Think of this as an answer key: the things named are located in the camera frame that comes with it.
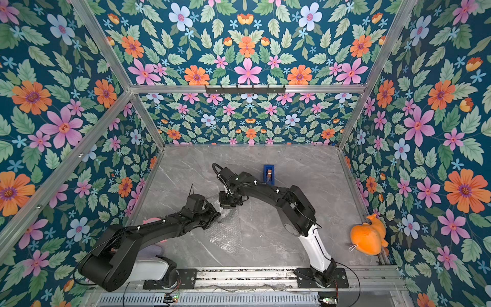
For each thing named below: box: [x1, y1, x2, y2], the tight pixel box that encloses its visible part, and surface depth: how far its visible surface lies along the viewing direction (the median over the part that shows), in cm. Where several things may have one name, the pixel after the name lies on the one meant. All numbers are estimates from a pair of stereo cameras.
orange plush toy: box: [350, 213, 389, 256], surface depth 79 cm
